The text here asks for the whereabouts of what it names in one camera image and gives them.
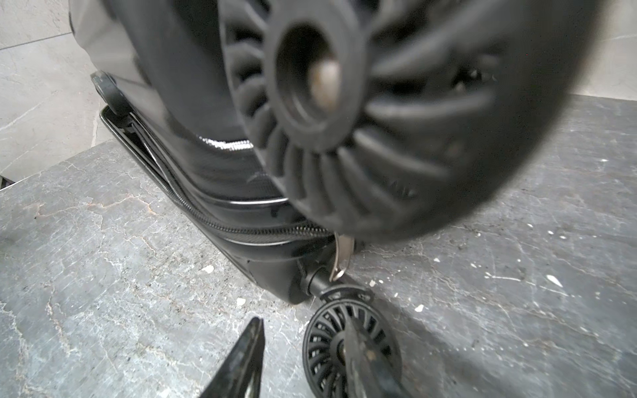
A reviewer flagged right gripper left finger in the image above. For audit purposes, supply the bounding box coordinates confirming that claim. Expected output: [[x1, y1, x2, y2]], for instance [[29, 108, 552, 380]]
[[199, 317, 265, 398]]

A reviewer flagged black hard-shell suitcase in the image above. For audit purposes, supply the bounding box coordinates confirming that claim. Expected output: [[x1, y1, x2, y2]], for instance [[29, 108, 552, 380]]
[[69, 1, 604, 397]]

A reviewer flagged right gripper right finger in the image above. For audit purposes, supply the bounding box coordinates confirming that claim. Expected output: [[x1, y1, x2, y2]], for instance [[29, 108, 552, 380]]
[[344, 317, 411, 397]]

